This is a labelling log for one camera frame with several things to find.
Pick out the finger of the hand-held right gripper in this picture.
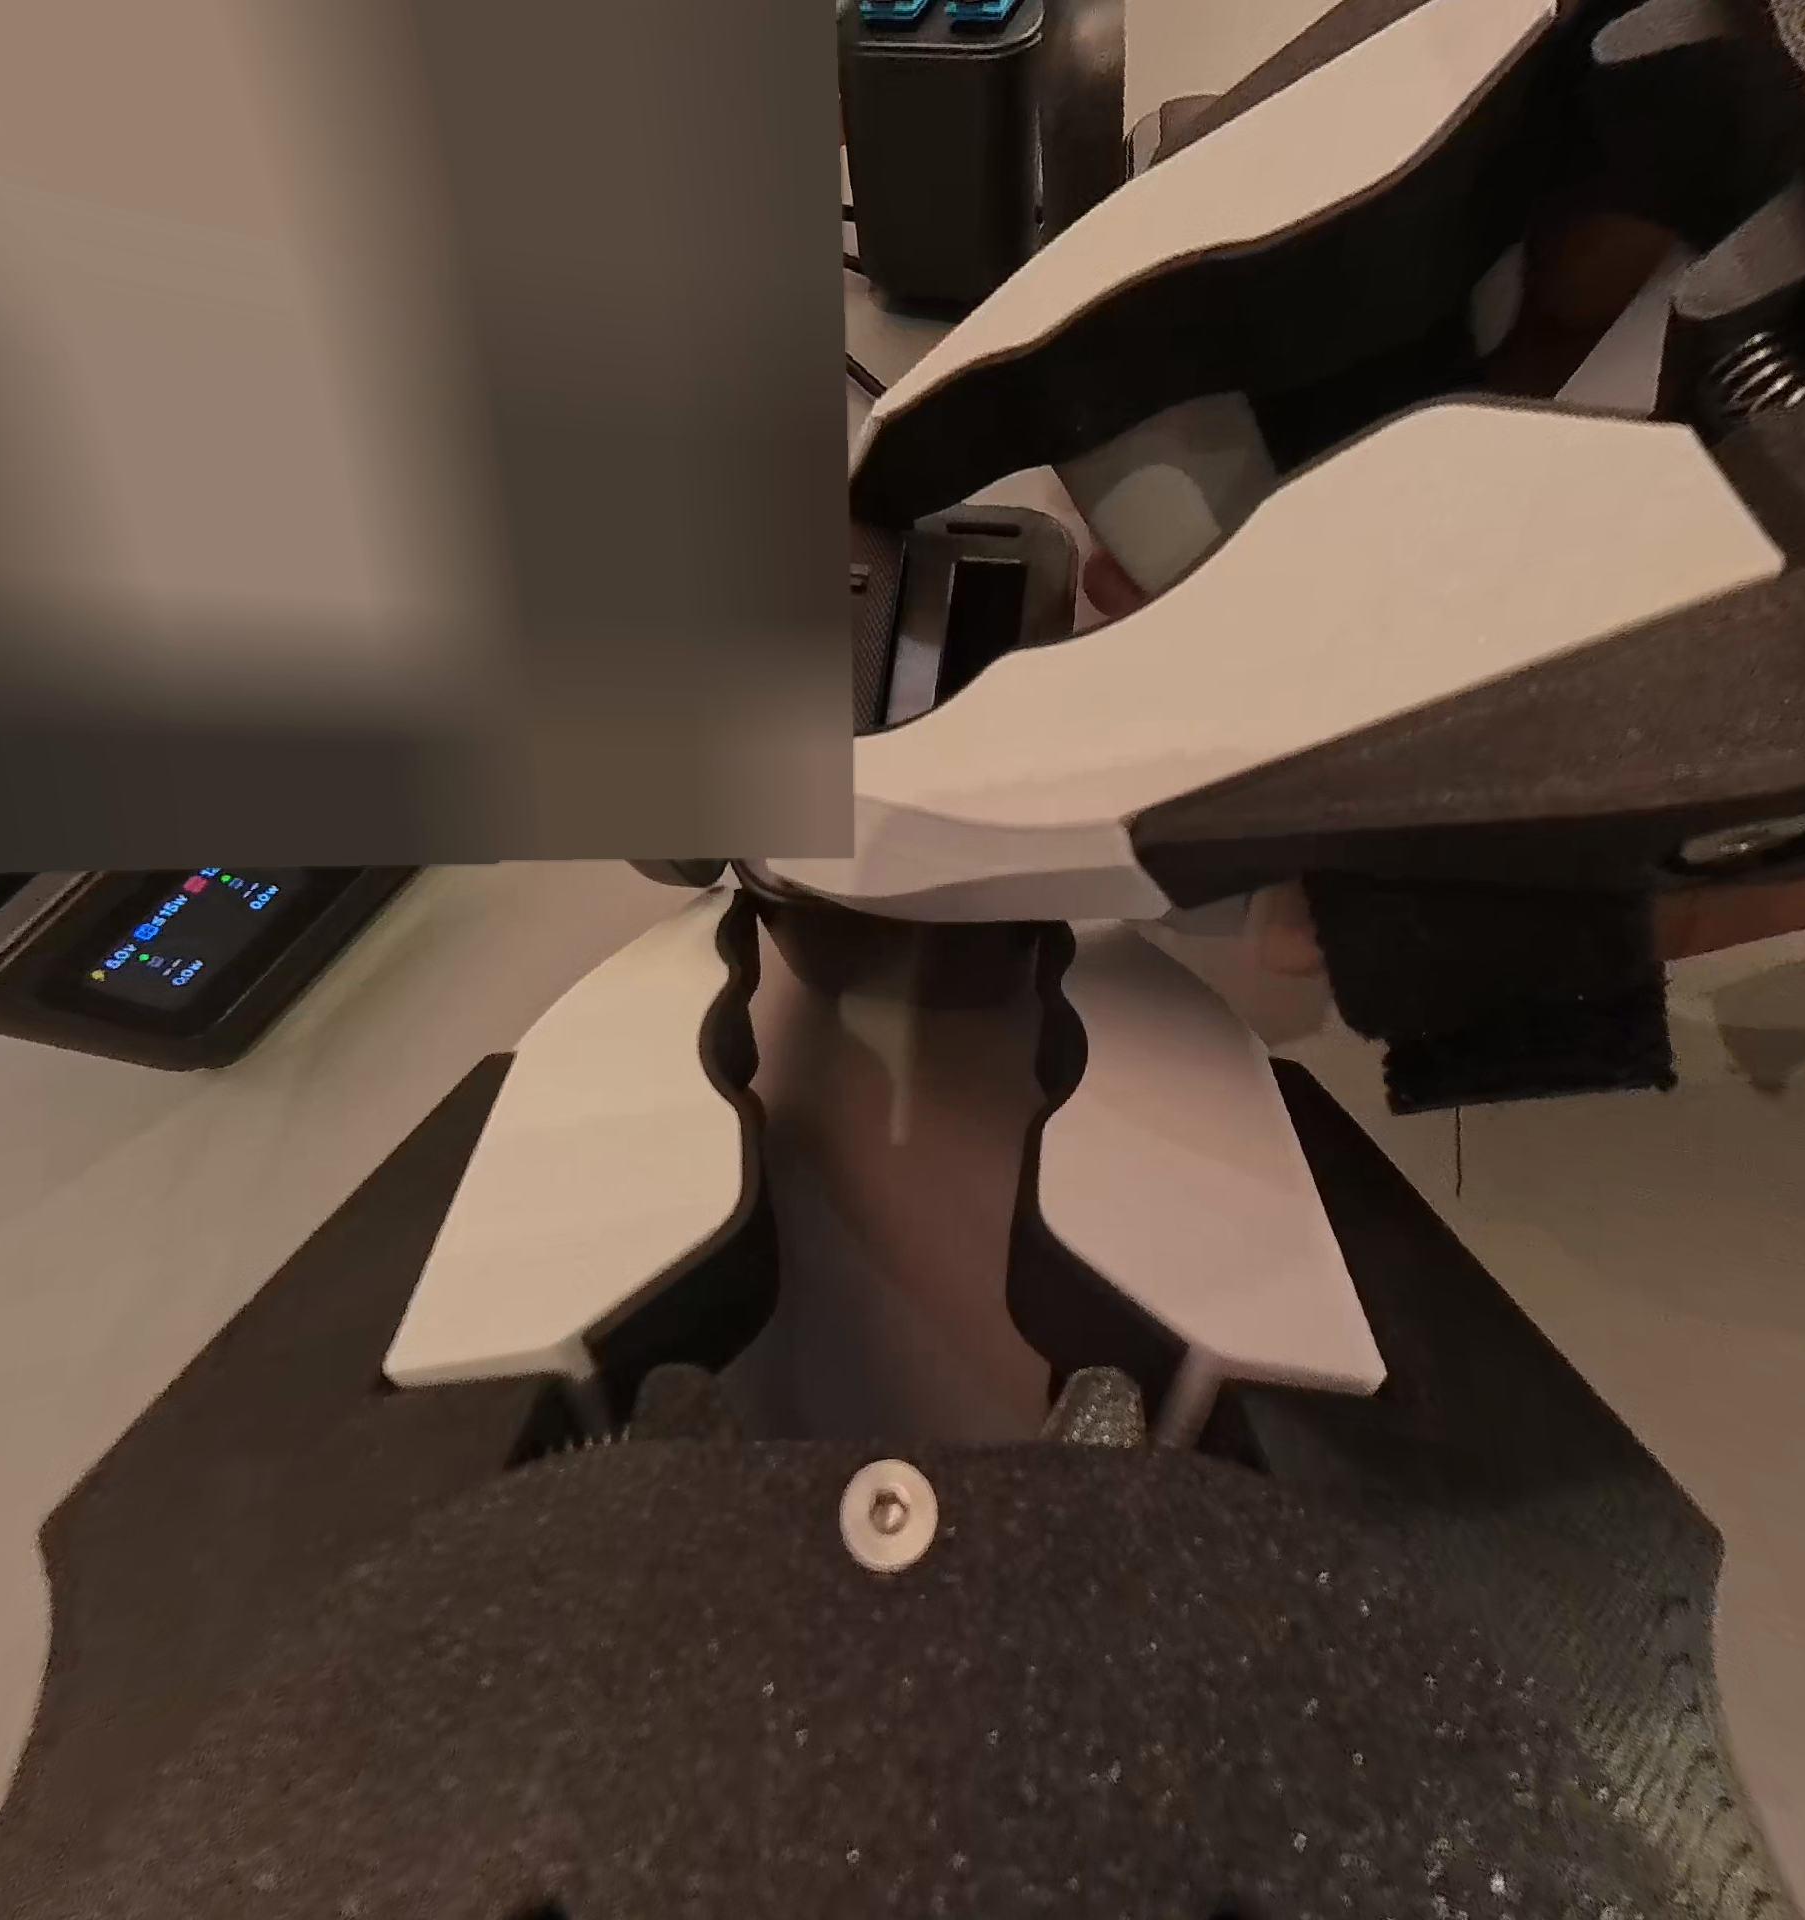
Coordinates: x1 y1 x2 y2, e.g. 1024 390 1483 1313
845 0 1568 531
759 397 1787 923

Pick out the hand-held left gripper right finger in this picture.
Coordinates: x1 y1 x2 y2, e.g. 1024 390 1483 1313
1007 916 1389 1452

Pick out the black battery charger case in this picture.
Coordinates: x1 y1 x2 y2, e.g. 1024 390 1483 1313
677 508 1092 1441
838 0 1130 321
0 867 426 1074

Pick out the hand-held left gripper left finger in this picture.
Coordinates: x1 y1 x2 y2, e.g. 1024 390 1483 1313
380 897 776 1390

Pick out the person's right hand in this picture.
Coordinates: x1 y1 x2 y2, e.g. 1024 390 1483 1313
1066 402 1281 619

